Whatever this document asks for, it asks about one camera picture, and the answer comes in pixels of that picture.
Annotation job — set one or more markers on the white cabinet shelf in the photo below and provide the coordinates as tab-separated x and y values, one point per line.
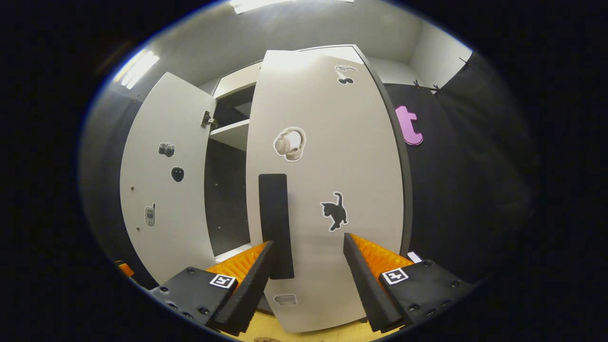
232	134
232	251

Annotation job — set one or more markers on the white cabinet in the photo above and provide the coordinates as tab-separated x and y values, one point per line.
228	199

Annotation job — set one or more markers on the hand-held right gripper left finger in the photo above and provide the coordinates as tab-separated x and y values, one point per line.
249	294

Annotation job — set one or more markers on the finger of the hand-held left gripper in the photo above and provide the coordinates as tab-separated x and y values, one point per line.
125	269

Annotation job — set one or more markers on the white cabinet door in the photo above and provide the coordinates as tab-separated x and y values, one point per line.
166	228
332	166

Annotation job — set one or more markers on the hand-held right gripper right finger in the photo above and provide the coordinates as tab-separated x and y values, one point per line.
365	289

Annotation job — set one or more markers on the ceiling light panel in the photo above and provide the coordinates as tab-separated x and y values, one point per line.
137	68
266	4

